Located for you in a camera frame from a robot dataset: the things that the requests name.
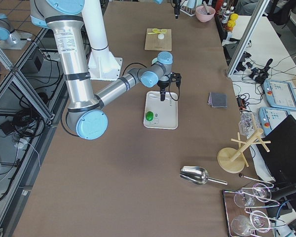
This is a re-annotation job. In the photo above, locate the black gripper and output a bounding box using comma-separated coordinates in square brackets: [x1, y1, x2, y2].
[157, 80, 170, 101]
[172, 0, 181, 19]

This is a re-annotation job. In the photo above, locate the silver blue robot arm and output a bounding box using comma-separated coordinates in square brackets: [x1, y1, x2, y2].
[0, 0, 109, 52]
[30, 0, 173, 140]

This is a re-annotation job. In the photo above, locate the pink bowl with ice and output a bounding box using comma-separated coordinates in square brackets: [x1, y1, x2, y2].
[195, 5, 216, 22]

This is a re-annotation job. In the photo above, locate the light green bowl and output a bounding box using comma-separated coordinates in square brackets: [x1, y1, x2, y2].
[151, 57, 160, 65]

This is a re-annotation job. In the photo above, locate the white rectangular tray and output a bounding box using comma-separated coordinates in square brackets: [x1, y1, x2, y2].
[143, 91, 178, 129]

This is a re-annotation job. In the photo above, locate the green lime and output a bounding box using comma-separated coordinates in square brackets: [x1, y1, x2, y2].
[145, 111, 154, 121]

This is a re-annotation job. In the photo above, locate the metal muddler tube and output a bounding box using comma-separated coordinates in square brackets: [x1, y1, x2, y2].
[203, 1, 211, 15]

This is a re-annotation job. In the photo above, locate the yellow plastic knife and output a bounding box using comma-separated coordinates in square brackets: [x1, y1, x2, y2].
[147, 32, 162, 35]

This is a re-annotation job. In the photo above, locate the wooden cutting board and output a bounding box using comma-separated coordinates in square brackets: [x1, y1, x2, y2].
[145, 28, 172, 51]

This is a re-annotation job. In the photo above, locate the grey folded cloth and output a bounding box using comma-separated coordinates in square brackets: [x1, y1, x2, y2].
[208, 92, 227, 108]

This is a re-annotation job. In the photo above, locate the metal scoop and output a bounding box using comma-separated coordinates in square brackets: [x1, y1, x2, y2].
[180, 166, 228, 185]

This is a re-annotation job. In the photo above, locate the clear glass jar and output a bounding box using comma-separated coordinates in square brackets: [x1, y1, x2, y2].
[238, 112, 257, 137]

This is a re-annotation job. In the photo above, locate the wooden mug tree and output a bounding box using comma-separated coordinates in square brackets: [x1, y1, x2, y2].
[217, 114, 271, 173]

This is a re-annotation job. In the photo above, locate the teach pendant tablet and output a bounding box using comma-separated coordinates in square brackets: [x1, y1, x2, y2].
[263, 79, 296, 111]
[259, 107, 290, 136]

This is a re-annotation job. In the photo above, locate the wine glass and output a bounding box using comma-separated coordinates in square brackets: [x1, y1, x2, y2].
[231, 215, 254, 237]
[233, 191, 255, 208]

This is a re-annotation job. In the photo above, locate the black monitor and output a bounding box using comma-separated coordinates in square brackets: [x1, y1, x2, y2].
[257, 115, 296, 183]

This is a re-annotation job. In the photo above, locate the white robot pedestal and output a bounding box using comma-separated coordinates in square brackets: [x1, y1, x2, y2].
[82, 0, 122, 81]

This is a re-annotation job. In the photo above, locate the aluminium frame post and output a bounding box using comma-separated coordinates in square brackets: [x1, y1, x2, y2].
[226, 0, 269, 77]

